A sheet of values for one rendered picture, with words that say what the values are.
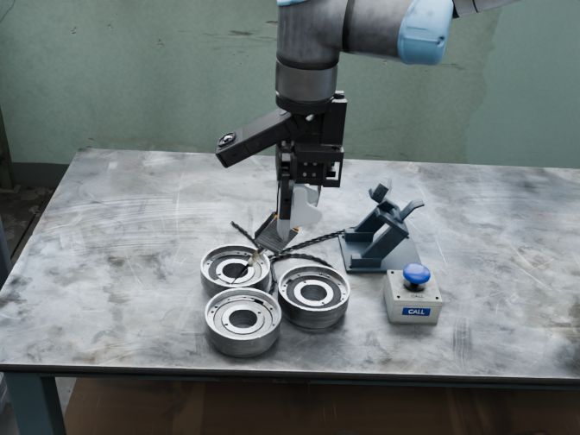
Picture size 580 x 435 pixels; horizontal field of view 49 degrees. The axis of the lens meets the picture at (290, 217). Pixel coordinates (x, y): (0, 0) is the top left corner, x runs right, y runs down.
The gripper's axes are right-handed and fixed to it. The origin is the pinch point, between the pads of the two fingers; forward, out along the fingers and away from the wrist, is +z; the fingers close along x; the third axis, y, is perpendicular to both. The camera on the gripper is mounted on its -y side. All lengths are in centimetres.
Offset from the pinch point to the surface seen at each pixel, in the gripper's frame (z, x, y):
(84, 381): 38, 7, -32
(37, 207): 93, 148, -84
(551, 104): 46, 154, 118
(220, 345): 11.1, -11.8, -8.0
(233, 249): 9.8, 8.0, -6.4
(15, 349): 13.2, -10.1, -35.2
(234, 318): 11.7, -5.9, -6.2
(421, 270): 5.7, -2.5, 20.7
